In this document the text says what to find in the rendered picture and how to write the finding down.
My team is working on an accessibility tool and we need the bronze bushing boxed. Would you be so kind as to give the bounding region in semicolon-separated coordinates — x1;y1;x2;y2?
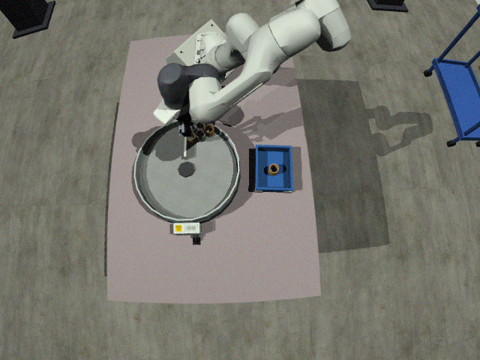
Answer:
204;124;215;137
268;163;279;176
188;133;197;144

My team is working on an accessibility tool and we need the blue crate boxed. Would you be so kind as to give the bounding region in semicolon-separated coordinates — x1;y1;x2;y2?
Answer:
255;145;293;194

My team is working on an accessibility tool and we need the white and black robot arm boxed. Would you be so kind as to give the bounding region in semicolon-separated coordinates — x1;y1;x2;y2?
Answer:
154;0;352;126

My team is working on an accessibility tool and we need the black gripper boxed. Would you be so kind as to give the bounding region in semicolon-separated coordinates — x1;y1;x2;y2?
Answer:
176;112;194;140

